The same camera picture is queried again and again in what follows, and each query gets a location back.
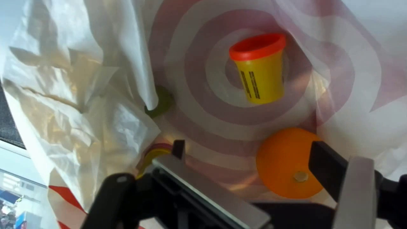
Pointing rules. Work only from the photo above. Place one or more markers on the white red plastic bag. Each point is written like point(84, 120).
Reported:
point(84, 85)

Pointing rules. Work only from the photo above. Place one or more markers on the yellow red striped object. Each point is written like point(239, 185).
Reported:
point(150, 155)

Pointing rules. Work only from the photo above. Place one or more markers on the yellow cup with red lid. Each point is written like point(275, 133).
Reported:
point(261, 72)

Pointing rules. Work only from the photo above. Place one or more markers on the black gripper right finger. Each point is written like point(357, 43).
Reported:
point(356, 191)

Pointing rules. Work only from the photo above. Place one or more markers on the green toy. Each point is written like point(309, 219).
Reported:
point(163, 104)

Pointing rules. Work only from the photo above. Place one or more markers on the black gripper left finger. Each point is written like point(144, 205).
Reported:
point(204, 191)

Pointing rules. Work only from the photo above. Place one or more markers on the orange fruit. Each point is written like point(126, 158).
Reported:
point(284, 163)

